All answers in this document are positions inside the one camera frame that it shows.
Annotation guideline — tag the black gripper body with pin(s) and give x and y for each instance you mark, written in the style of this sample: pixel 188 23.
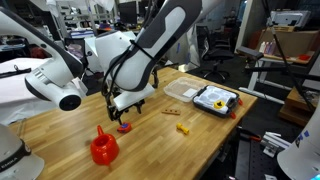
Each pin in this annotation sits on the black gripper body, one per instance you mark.
pixel 112 108

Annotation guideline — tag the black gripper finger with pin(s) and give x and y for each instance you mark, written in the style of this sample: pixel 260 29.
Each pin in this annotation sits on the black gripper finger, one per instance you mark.
pixel 139 107
pixel 119 119

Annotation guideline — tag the orange teapot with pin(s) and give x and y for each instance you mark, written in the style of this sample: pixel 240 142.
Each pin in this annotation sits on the orange teapot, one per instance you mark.
pixel 105 150

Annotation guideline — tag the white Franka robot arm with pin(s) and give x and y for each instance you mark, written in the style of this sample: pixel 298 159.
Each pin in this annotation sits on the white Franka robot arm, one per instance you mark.
pixel 160 40

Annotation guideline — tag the red blue round disc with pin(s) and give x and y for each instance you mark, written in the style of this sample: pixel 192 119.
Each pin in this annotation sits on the red blue round disc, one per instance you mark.
pixel 125 128

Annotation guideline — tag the wooden strip with holes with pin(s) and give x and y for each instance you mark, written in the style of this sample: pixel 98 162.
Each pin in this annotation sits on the wooden strip with holes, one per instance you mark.
pixel 171 112

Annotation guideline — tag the yellow toy dumbbell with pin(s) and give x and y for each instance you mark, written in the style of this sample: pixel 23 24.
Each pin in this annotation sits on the yellow toy dumbbell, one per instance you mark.
pixel 182 128

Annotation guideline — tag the black tool case clear lid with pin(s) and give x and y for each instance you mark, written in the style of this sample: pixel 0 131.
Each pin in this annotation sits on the black tool case clear lid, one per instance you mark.
pixel 213 95

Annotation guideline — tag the yellow black round toy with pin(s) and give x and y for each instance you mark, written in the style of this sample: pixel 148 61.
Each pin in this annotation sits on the yellow black round toy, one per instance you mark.
pixel 221 106

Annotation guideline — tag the black office chair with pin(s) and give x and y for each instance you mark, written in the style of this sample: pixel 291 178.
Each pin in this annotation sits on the black office chair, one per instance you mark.
pixel 216 53

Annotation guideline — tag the background equipment rack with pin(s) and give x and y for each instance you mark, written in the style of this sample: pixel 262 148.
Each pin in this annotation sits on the background equipment rack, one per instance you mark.
pixel 76 20

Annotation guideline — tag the white cloth covered table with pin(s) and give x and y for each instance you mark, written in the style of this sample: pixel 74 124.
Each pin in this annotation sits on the white cloth covered table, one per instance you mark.
pixel 16 96

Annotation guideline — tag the black computer monitor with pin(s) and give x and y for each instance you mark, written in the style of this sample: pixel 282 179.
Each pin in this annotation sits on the black computer monitor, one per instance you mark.
pixel 128 11

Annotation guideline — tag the black perforated board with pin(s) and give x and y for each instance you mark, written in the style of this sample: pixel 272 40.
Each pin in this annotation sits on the black perforated board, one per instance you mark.
pixel 253 163

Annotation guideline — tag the small white bottle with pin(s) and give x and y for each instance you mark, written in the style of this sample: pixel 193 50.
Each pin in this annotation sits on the small white bottle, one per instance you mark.
pixel 263 47

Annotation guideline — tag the pink purple bottle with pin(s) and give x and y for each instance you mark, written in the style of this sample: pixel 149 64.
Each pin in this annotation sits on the pink purple bottle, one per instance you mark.
pixel 272 47

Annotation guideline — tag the wooden crate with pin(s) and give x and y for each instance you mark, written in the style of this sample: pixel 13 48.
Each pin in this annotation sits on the wooden crate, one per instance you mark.
pixel 296 103

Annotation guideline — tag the brown cardboard carton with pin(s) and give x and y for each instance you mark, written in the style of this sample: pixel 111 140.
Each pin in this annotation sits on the brown cardboard carton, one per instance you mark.
pixel 293 41

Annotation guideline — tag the white rounded housing blue marks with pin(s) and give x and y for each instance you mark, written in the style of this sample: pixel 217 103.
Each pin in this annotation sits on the white rounded housing blue marks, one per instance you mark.
pixel 300 160

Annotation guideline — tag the small red tray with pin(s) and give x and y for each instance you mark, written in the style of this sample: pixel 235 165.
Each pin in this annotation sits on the small red tray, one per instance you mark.
pixel 304 57

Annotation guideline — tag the white device box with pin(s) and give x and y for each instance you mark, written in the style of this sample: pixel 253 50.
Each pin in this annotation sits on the white device box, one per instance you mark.
pixel 290 18

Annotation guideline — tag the white frame desk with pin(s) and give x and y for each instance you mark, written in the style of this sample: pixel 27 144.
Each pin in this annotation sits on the white frame desk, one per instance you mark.
pixel 256 71

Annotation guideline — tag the silver metal bracket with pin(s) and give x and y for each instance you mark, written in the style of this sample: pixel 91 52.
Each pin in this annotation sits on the silver metal bracket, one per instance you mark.
pixel 275 141

